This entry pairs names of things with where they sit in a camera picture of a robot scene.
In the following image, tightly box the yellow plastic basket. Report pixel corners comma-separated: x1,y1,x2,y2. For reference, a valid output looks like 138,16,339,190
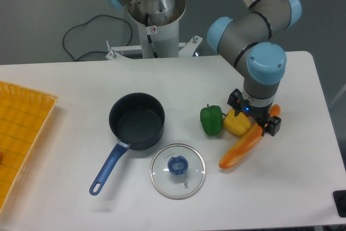
1,81,58,209

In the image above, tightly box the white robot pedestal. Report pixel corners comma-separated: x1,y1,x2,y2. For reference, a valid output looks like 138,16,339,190
105,0,203,60

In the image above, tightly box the black cable on floor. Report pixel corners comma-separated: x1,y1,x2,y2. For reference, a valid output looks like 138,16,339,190
63,14,133,62

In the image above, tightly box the long orange bread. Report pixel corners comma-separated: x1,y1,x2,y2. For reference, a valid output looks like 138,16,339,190
218,104,282,170

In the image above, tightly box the black object table corner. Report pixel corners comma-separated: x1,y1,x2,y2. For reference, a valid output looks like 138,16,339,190
332,190,346,217

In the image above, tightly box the glass lid blue knob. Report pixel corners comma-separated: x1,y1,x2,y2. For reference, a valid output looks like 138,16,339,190
150,143,207,201

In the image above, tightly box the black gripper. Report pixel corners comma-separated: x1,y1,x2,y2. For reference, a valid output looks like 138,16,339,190
227,89,282,136

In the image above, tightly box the green bell pepper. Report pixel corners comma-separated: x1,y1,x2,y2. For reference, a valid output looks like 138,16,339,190
199,104,223,136

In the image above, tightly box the yellow bell pepper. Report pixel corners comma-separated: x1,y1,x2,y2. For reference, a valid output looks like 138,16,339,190
223,109,252,137

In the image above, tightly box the dark pot blue handle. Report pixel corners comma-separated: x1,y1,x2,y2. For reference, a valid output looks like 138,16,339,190
89,93,165,196

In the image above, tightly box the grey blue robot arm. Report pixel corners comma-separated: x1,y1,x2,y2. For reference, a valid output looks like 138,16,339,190
108,0,302,135

